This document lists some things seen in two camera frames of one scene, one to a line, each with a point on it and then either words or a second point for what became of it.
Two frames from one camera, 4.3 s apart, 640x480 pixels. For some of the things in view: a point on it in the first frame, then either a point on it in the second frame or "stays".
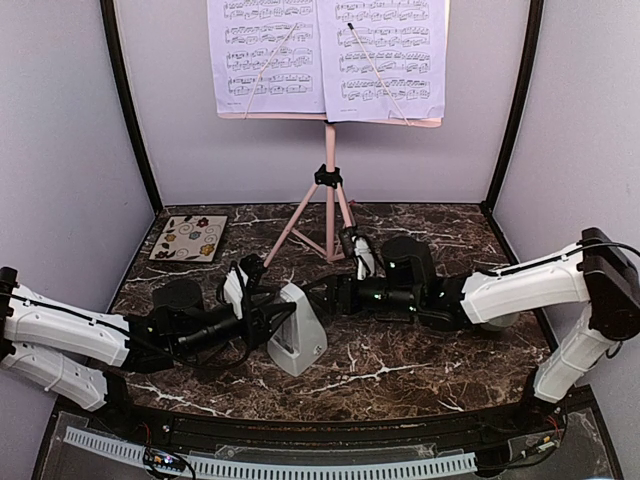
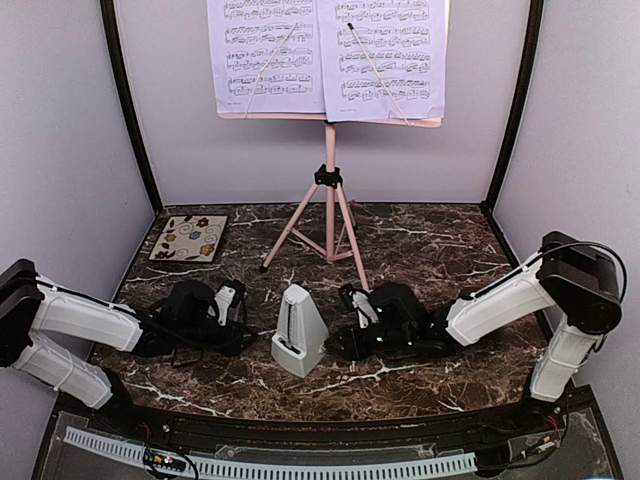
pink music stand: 315,224 stays
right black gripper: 333,286 -> 349,338
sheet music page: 382,60 stays
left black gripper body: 255,328 -> 227,347
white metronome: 300,339 stays
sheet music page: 266,56 stays
